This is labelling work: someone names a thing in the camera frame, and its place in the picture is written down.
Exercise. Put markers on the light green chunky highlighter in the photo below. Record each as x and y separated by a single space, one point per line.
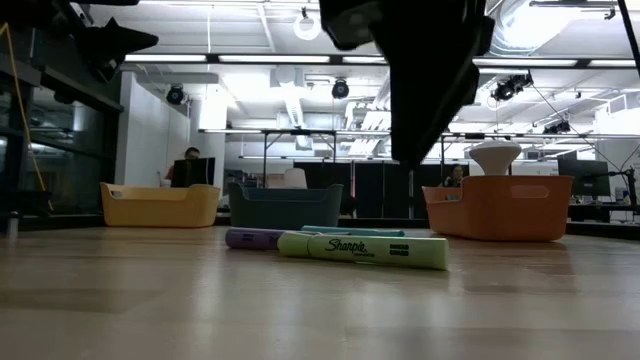
360 250

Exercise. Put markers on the yellow plastic bin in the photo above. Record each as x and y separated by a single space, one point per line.
160 210

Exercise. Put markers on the black ceiling camera rig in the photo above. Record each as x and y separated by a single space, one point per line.
556 127
510 87

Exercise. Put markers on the black monitor on arm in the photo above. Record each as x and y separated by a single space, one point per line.
582 175

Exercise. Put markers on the teal chunky highlighter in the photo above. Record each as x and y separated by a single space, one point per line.
350 230

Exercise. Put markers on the black ceiling speaker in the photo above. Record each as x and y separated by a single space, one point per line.
340 90
175 95

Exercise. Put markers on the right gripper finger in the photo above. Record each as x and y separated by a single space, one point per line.
425 110

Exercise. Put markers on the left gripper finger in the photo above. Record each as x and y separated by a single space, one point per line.
115 45

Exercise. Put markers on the background black metal frame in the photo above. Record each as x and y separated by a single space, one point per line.
280 132

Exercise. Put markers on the person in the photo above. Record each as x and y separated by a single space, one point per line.
454 175
192 152

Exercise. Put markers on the lavender chunky highlighter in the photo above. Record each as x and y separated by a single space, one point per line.
250 239

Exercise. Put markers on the orange plastic bin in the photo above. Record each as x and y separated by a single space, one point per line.
500 215

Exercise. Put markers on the white cylinder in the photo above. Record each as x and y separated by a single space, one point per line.
295 179

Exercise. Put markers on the teal plastic bin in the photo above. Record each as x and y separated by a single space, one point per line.
285 210

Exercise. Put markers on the black partition wall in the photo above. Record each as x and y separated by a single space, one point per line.
370 190

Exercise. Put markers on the small silver post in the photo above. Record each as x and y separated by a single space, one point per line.
13 225

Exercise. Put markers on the black computer monitor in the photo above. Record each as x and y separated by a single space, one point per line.
192 172

